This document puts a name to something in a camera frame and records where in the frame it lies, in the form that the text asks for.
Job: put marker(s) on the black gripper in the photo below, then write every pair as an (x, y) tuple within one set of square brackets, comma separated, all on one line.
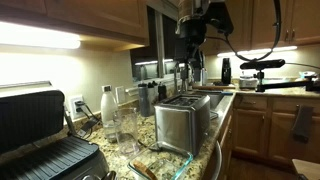
[(191, 31)]

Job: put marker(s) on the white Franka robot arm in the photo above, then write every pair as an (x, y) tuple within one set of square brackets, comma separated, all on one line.
[(193, 10)]

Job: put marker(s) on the stainless steel toaster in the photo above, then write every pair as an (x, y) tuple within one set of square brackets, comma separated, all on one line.
[(181, 123)]

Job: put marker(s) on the dark kitchen window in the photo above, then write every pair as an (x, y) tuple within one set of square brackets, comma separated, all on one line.
[(146, 56)]

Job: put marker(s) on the wooden cutting board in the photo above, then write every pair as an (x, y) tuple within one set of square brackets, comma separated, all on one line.
[(213, 87)]

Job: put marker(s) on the black soda maker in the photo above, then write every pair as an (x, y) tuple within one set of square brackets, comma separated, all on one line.
[(226, 71)]

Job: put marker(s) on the black pepper grinder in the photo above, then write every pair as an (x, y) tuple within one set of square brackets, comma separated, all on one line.
[(162, 93)]

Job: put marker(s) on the stainless kitchen sink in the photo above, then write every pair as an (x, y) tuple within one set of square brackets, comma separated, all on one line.
[(213, 98)]

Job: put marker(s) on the white bottle black cap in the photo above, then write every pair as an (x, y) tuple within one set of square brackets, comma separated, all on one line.
[(152, 95)]

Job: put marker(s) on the dark grey water bottle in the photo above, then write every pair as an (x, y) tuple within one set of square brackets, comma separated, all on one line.
[(144, 101)]

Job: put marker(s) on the white food processor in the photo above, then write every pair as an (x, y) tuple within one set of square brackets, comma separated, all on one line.
[(248, 82)]

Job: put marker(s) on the thin under-cabinet light strip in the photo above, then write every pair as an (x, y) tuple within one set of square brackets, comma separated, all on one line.
[(256, 51)]

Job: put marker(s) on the wooden lower cabinets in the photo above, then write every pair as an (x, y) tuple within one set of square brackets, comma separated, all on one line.
[(253, 130)]

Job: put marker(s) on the wooden upper cabinet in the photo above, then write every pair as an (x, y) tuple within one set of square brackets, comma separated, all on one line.
[(93, 16)]

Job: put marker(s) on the stainless dishwasher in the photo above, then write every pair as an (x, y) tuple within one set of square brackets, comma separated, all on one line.
[(218, 160)]

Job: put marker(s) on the clear glass baking dish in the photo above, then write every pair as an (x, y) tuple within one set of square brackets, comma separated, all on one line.
[(166, 166)]

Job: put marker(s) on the dark hanging towel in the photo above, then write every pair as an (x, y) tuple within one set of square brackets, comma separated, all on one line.
[(302, 123)]

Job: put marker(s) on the bright under-cabinet light strip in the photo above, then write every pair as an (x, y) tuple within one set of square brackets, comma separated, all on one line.
[(36, 36)]

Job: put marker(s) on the light wooden board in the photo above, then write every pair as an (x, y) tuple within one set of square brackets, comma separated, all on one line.
[(308, 168)]

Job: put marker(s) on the black panini grill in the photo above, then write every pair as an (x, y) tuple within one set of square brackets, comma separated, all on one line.
[(30, 123)]

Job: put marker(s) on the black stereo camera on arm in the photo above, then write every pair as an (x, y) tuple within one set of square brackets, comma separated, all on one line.
[(263, 64)]

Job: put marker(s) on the white light switch plate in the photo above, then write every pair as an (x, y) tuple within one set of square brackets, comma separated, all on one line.
[(120, 95)]

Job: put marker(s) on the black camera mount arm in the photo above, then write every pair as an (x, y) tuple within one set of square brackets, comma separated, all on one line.
[(283, 85)]

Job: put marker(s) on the white wall power outlet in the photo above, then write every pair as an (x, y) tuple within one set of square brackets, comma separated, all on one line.
[(72, 111)]

